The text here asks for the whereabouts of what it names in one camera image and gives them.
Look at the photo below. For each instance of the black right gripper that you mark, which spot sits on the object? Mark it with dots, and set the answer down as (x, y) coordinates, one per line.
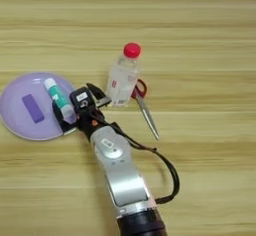
(88, 121)

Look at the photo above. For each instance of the green white glue stick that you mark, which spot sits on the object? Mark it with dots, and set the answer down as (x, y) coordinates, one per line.
(56, 95)

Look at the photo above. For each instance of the purple rectangular eraser block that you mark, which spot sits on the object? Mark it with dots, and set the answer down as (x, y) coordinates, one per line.
(33, 108)

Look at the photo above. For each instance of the clear bottle red cap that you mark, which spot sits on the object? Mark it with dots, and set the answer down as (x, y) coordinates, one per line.
(123, 80)

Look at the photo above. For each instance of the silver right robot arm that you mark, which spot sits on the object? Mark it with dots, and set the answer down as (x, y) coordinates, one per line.
(126, 180)

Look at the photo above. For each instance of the black box white label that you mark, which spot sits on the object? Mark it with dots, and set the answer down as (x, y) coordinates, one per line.
(81, 98)

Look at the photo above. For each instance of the purple round plate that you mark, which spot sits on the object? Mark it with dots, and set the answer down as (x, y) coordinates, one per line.
(16, 120)

